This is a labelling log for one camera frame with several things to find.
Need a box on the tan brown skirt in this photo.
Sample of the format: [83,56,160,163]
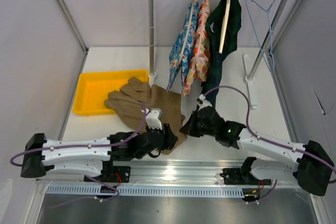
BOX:
[104,77,187,155]

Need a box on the blue wire hanger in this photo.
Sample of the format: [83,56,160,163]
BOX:
[244,0,287,77]

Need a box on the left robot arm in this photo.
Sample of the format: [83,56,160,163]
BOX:
[20,124,178,182]

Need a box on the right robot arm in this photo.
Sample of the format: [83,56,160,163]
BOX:
[180,106,334,196]

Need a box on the cream wooden hanger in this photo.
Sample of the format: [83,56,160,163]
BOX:
[218,0,231,54]

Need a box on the beige plastic hanger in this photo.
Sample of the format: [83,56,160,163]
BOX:
[179,0,196,63]

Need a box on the pink plastic hanger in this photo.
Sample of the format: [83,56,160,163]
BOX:
[196,0,207,58]

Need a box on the blue floral garment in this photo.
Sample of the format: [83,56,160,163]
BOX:
[166,0,200,91]

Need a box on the orange floral garment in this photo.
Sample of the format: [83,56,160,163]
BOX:
[182,0,211,96]

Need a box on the yellow plastic tray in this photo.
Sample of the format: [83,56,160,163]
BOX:
[72,69,149,116]

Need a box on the dark green plaid garment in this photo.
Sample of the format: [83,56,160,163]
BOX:
[202,0,242,106]

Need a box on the silver white clothes rack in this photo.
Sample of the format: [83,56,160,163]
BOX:
[148,0,288,110]

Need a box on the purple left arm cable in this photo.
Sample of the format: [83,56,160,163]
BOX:
[9,104,148,167]

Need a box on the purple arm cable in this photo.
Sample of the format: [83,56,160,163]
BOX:
[9,104,148,167]
[203,85,336,175]

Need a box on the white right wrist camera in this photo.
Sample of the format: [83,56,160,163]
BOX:
[197,94,213,111]

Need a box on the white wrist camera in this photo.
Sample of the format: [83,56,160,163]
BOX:
[197,94,213,111]
[141,108,163,130]

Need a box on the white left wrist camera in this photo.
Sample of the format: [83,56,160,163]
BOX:
[141,108,163,130]

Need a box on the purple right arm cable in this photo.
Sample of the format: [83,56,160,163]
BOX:
[203,85,336,175]

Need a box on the white slotted cable duct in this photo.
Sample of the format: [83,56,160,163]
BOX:
[47,184,245,198]

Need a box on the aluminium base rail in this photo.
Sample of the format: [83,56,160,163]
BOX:
[35,158,301,189]

